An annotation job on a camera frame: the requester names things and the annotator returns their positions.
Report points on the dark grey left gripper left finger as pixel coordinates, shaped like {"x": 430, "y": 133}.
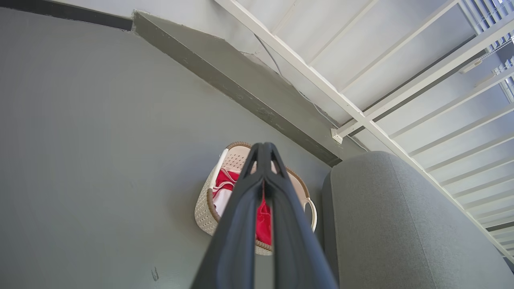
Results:
{"x": 237, "y": 241}

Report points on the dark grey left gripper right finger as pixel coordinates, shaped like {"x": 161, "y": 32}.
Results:
{"x": 295, "y": 249}

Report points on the cream woven laundry basket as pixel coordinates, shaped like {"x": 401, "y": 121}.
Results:
{"x": 204, "y": 216}

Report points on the red garment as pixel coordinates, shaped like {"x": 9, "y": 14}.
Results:
{"x": 264, "y": 224}

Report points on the white pink garment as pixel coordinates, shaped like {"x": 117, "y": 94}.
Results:
{"x": 221, "y": 200}

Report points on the grey fabric sofa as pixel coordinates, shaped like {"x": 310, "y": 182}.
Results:
{"x": 381, "y": 224}

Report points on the grey raised floor ledge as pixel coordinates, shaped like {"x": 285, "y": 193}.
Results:
{"x": 241, "y": 80}

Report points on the black baseboard strip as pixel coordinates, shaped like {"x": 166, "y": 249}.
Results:
{"x": 80, "y": 14}

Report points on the white vertical window blinds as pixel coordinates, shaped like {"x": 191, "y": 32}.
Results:
{"x": 486, "y": 12}

